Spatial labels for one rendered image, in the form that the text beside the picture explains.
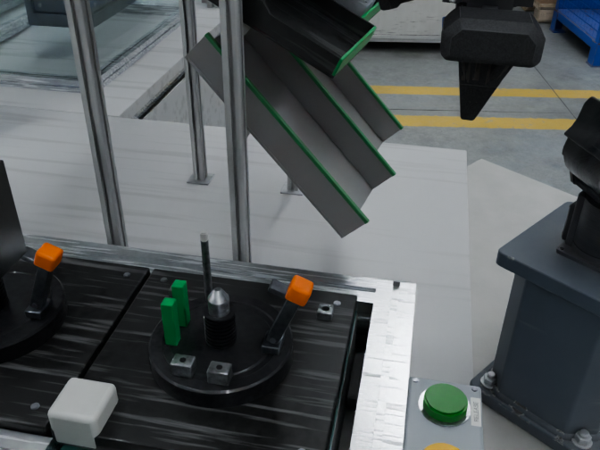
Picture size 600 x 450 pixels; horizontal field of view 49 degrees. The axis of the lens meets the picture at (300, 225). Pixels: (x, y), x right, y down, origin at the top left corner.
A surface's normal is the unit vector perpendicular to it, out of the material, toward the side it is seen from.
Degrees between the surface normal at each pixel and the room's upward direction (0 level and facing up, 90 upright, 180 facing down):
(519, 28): 45
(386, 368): 0
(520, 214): 0
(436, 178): 0
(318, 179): 90
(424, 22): 90
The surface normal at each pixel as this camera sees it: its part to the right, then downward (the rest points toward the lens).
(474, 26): -0.12, -0.22
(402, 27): -0.03, 0.54
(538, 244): 0.01, -0.84
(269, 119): -0.36, 0.50
